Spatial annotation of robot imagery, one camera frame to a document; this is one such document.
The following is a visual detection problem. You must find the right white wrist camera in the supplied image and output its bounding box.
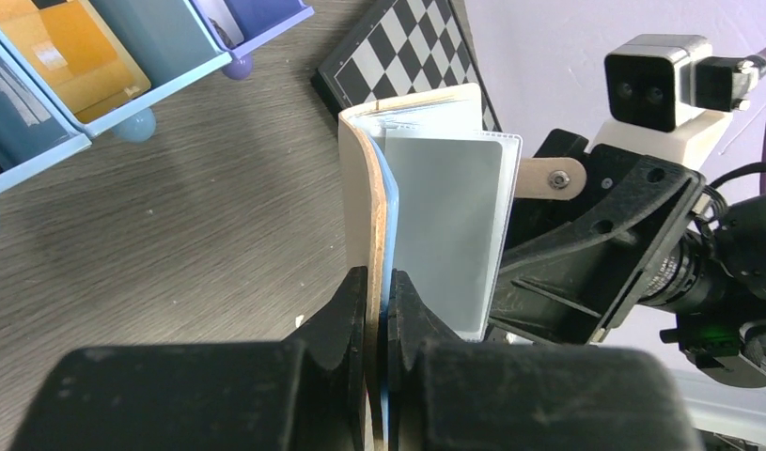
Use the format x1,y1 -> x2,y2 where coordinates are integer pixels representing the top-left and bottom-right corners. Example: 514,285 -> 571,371
593,34 -> 761,170

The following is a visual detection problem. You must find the black and white chessboard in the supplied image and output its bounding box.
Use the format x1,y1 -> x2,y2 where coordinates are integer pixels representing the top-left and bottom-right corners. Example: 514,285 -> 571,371
311,0 -> 501,132

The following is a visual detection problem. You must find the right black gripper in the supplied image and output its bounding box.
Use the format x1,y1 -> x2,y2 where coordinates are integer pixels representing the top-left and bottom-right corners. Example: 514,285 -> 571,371
489,145 -> 766,388

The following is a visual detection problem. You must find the orange item in tray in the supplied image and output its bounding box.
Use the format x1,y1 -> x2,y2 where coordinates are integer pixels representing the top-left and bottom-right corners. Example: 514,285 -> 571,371
0,0 -> 151,123

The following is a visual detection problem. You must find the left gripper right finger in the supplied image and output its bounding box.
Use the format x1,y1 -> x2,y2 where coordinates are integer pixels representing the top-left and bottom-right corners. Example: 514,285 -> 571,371
387,271 -> 703,450

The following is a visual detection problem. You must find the beige leather card holder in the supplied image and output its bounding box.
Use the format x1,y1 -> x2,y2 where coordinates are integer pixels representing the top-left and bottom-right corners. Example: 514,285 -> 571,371
337,82 -> 588,451

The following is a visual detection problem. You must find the blue three-compartment organizer tray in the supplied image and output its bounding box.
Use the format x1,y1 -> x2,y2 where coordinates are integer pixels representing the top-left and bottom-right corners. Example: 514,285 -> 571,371
0,0 -> 314,194

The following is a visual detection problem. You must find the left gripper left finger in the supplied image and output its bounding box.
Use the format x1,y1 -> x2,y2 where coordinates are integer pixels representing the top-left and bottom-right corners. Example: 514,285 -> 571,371
11,267 -> 367,450

